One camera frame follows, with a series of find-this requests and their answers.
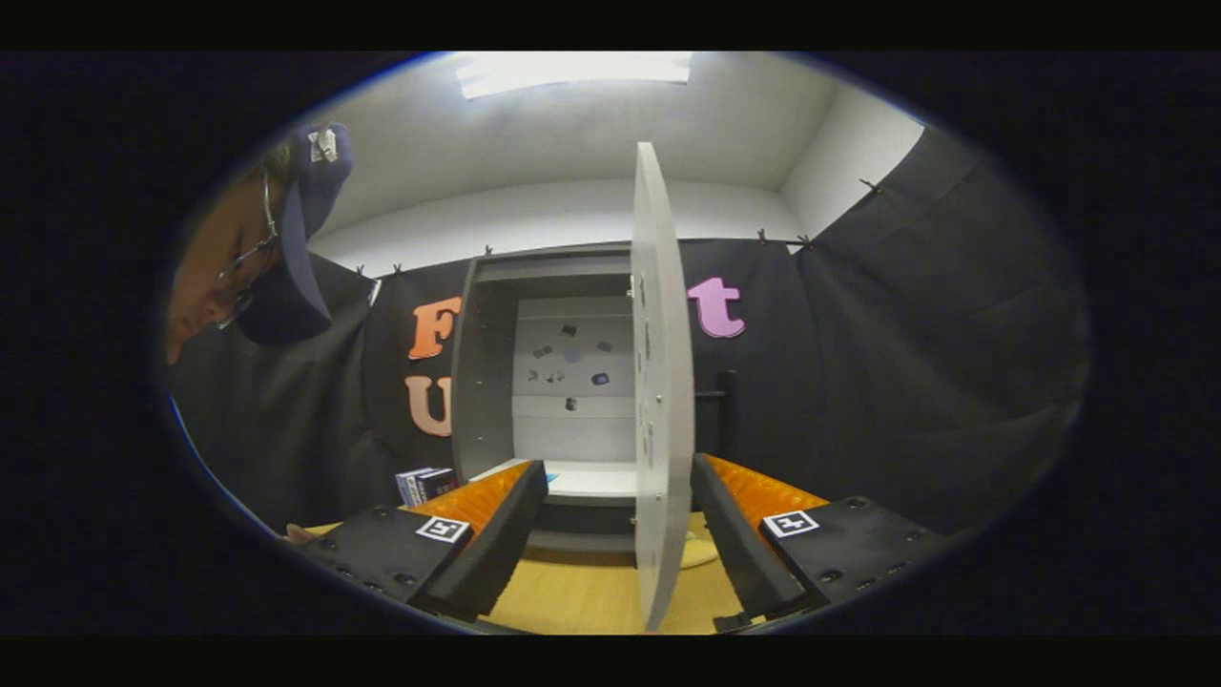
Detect white cabinet shelf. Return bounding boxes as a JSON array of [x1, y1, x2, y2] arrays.
[[469, 460, 638, 505]]

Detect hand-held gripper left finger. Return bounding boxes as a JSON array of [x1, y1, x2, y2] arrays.
[[294, 460, 550, 623]]

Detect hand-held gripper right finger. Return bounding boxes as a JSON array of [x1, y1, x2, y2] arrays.
[[691, 453, 955, 631]]

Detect thin-framed glasses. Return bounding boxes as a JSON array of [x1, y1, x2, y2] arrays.
[[215, 172, 279, 330]]

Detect dark grey cabinet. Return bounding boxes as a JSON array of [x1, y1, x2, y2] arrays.
[[448, 243, 638, 569]]

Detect small blue white box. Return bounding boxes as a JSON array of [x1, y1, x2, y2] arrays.
[[395, 467, 460, 507]]

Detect black backdrop cloth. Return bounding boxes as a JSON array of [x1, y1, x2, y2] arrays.
[[167, 124, 1093, 535]]

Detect black door handle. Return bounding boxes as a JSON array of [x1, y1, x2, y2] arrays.
[[694, 370, 740, 461]]

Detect white cabinet door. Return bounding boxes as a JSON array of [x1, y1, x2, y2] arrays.
[[630, 142, 697, 634]]

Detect person's head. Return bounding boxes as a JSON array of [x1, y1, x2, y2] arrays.
[[164, 134, 287, 366]]

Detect wide ceiling light panel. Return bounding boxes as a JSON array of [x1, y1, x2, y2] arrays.
[[455, 52, 694, 100]]

